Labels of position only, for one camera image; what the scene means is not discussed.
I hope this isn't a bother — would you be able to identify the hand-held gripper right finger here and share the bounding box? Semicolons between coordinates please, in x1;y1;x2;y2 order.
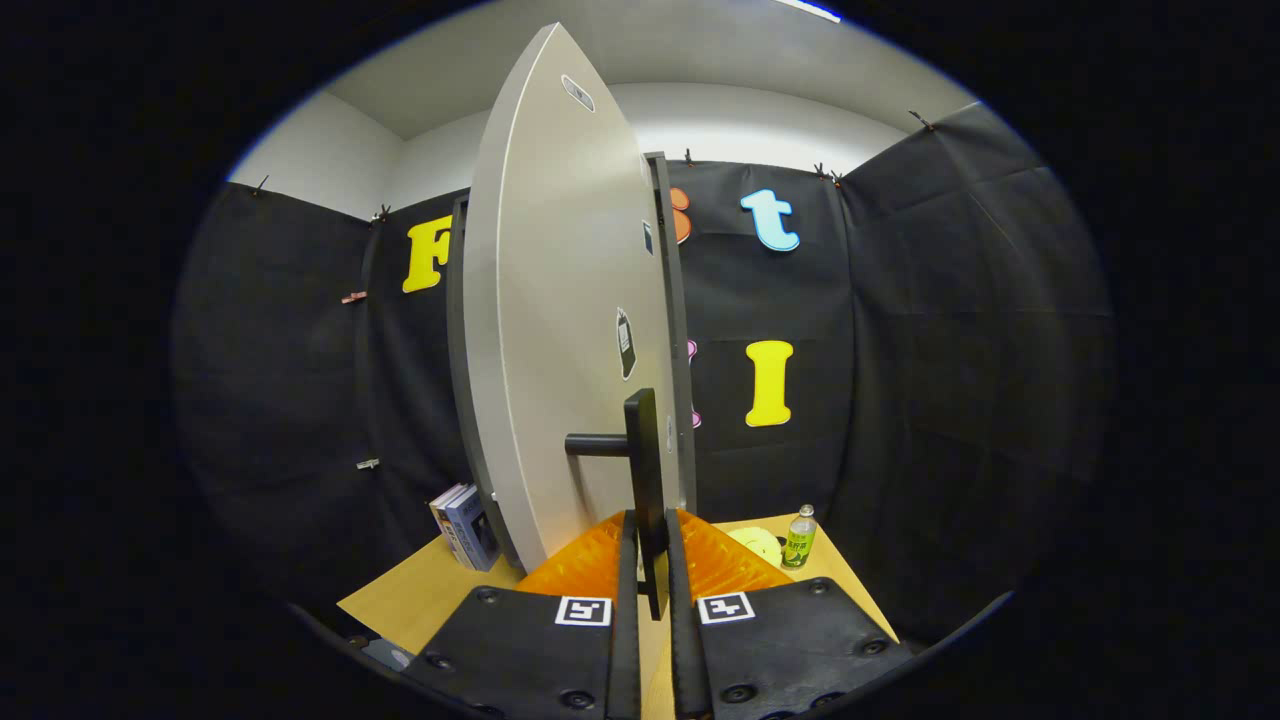
665;508;916;720

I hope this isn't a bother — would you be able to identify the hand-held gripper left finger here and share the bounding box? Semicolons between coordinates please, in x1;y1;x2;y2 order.
400;508;642;720

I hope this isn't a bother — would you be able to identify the beige shoe cabinet door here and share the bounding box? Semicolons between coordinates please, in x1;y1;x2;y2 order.
463;22;683;621

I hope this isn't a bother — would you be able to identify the grey shoe cabinet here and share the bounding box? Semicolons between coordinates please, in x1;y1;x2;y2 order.
447;150;698;576

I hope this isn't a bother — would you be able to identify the yellow corn plush toy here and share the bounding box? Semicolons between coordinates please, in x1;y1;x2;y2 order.
727;527;784;569

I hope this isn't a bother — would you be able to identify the green drink bottle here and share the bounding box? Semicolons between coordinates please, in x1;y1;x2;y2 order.
781;504;818;569

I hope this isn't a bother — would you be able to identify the blue book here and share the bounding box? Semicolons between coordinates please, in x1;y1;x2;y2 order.
445;485;501;573

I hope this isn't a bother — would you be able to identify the white book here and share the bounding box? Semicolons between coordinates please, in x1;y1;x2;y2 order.
430;483;471;569

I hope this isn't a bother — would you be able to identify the black backdrop cloth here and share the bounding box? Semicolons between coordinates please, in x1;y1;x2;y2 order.
175;100;1116;641

